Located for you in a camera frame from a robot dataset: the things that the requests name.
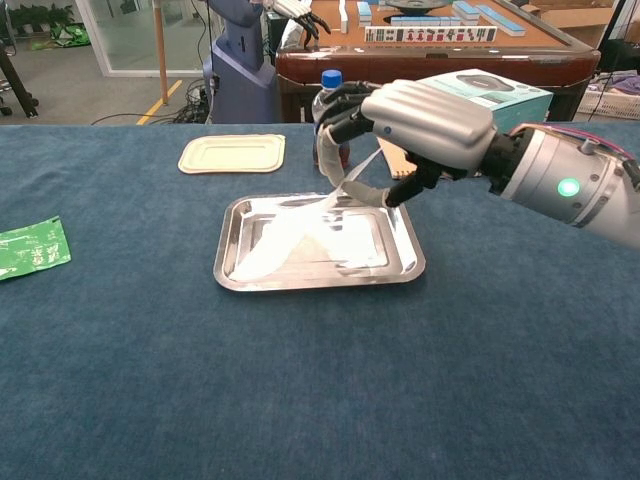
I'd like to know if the silver metal tray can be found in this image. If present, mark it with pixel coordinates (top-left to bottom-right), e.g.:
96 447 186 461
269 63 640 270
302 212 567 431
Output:
212 190 427 293

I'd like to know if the translucent white sheet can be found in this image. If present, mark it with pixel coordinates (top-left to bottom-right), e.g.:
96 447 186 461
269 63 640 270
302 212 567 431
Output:
230 149 394 282

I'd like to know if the blue table cloth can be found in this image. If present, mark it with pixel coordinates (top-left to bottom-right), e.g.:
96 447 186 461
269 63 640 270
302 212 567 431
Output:
0 122 640 480

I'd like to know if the black floor cable bundle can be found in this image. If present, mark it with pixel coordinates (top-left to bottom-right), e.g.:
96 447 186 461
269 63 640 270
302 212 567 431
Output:
89 0 221 126

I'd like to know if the black tripod stand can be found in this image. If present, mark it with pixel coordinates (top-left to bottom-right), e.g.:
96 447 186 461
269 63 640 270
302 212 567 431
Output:
587 0 631 124

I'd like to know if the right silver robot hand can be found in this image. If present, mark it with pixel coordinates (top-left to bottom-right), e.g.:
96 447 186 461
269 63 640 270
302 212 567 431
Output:
311 78 521 209

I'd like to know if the white plastic basket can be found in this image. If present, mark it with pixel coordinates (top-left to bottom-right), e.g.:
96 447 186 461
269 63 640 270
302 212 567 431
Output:
577 74 640 121

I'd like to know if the brown mahjong table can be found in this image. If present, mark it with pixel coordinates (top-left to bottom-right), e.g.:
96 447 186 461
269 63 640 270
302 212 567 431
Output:
274 0 602 124

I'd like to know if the teal product box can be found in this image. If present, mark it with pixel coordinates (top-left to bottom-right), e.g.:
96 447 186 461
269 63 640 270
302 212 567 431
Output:
414 68 555 132

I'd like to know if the row of mahjong tiles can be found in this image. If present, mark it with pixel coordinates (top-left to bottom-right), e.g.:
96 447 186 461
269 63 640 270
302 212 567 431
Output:
364 24 499 44

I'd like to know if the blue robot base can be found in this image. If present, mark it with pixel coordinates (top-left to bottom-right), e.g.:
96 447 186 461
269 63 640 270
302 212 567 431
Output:
202 0 281 125

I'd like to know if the green snack packet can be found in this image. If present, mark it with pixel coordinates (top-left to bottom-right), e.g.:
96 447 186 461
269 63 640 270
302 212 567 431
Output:
0 215 73 282

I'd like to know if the cream rectangular lid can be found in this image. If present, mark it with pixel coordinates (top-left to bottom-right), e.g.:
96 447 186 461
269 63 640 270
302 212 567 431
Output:
177 133 287 176

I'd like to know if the background black robot hand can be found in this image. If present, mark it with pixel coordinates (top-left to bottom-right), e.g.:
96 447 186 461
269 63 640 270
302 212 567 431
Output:
264 0 332 49

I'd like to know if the blue cap plastic bottle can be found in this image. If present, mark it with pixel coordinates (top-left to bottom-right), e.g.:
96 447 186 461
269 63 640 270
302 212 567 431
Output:
310 69 351 169

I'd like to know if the wooden pole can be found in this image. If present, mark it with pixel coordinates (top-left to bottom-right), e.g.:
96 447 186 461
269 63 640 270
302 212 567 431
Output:
152 0 170 106

